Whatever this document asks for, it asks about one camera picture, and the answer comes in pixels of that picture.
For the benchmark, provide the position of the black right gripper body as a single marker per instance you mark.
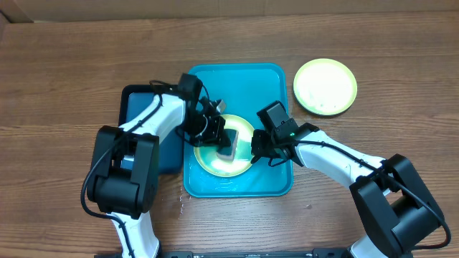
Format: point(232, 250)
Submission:
point(258, 145)

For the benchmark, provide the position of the brown sponge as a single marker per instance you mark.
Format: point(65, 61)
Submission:
point(229, 145)

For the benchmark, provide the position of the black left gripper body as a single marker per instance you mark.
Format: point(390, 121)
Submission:
point(204, 132)

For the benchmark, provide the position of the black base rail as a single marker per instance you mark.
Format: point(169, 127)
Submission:
point(315, 253)

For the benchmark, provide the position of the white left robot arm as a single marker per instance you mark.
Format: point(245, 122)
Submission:
point(123, 177)

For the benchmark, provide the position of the yellow plate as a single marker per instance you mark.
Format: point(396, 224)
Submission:
point(229, 161)
point(325, 87)

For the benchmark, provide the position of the blue plastic tray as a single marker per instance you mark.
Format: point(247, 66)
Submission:
point(246, 89)

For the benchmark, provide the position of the black tray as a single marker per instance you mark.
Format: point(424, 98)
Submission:
point(136, 98)

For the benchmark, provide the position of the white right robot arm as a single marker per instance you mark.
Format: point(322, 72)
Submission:
point(396, 208)

